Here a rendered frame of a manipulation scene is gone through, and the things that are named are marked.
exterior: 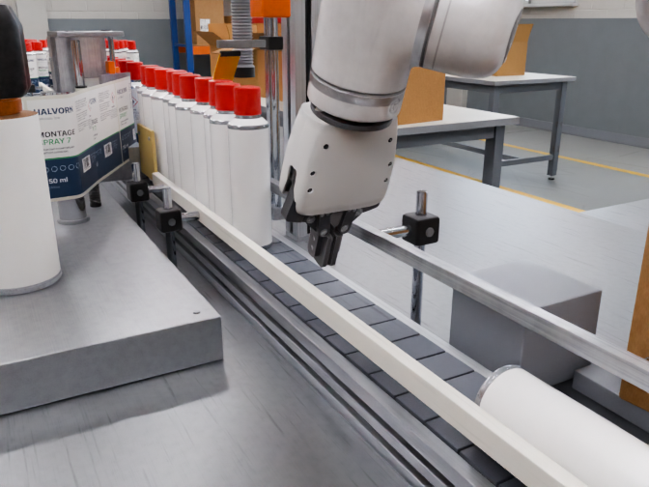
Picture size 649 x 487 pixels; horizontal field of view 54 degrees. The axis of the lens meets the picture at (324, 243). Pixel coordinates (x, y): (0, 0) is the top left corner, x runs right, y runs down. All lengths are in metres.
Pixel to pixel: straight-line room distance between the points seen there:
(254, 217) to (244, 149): 0.09
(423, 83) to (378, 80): 2.08
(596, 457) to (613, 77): 6.86
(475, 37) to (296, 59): 0.49
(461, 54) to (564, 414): 0.27
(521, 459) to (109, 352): 0.38
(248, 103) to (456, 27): 0.35
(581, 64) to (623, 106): 0.68
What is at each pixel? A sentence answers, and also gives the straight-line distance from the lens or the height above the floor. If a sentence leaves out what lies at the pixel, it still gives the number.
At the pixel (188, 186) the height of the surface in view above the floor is 0.92.
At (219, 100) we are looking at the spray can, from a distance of 0.84.
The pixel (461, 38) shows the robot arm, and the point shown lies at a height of 1.15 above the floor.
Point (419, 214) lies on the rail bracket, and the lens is 0.67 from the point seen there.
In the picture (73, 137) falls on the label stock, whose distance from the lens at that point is 0.98.
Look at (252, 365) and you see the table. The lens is 0.66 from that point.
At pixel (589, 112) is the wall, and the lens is 7.39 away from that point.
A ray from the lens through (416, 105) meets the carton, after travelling 2.60.
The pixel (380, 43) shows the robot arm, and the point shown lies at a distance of 0.52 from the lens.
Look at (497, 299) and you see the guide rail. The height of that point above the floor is 0.96.
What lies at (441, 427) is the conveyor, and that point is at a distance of 0.49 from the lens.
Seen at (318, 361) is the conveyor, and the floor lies 0.86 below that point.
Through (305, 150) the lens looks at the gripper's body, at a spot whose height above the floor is 1.05.
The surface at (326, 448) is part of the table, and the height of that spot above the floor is 0.83.
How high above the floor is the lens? 1.16
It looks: 19 degrees down
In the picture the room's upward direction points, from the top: straight up
